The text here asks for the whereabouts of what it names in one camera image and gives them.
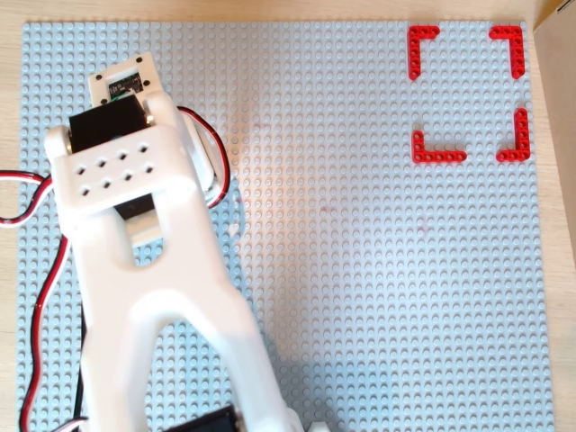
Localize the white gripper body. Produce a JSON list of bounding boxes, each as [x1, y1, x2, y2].
[[182, 117, 224, 202]]

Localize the grey Lego baseplate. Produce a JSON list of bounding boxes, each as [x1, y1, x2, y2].
[[16, 20, 557, 432]]

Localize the red L-shaped Lego beam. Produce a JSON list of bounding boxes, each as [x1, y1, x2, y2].
[[408, 25, 441, 81], [496, 107, 530, 163], [488, 25, 526, 80], [411, 130, 468, 164]]

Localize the red white black servo cable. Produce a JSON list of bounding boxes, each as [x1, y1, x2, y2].
[[177, 105, 233, 211], [0, 169, 91, 432]]

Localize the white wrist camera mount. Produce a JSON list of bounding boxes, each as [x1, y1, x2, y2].
[[88, 54, 159, 107]]

